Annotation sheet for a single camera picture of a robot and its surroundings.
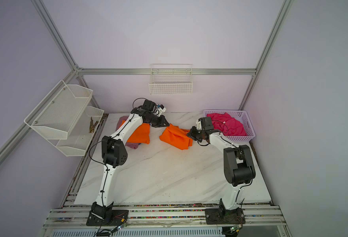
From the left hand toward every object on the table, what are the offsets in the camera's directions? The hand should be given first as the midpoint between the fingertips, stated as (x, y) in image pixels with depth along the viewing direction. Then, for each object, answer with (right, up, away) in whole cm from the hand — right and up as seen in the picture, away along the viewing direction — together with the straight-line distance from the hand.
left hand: (167, 125), depth 96 cm
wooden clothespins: (-50, 0, 0) cm, 50 cm away
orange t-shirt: (+6, -8, 0) cm, 10 cm away
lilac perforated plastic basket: (+58, +7, +19) cm, 61 cm away
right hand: (+13, -7, 0) cm, 15 cm away
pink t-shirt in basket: (+44, +1, +15) cm, 46 cm away
